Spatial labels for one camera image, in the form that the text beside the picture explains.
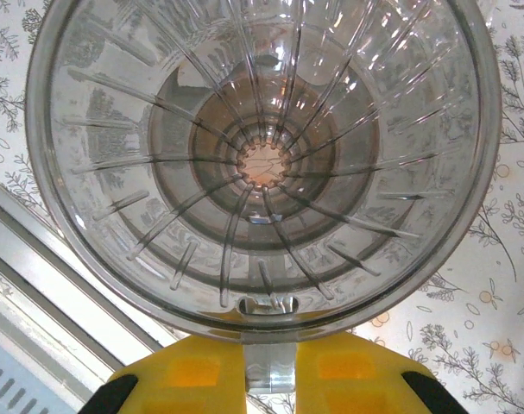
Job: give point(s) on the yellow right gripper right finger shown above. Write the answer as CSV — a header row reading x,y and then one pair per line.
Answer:
x,y
352,379

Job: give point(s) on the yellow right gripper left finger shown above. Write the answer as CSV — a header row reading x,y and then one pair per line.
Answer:
x,y
192,379

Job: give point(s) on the smoke grey plastic dripper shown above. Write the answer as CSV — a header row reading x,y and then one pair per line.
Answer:
x,y
115,129

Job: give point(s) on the floral tablecloth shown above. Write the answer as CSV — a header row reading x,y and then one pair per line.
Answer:
x,y
503,259

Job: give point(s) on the long aluminium base rail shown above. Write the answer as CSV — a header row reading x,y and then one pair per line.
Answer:
x,y
50,267

